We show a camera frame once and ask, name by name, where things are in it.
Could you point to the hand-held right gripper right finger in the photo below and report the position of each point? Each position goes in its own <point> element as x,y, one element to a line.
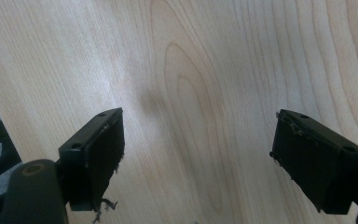
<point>317,168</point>

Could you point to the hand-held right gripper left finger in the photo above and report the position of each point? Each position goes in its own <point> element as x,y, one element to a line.
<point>93,161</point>

